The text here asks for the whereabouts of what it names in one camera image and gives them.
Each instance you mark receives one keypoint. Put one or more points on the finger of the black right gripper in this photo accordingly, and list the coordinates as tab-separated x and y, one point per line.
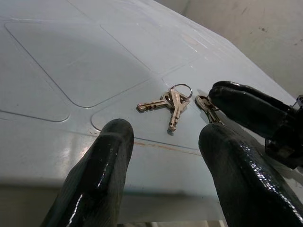
248	116
241	91

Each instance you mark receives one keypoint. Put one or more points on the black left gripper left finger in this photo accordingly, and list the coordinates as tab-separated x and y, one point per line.
99	170

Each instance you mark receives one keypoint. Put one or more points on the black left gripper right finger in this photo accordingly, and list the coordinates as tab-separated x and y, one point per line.
239	179

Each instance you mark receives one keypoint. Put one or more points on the small silver key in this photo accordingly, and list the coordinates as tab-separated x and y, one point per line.
201	101

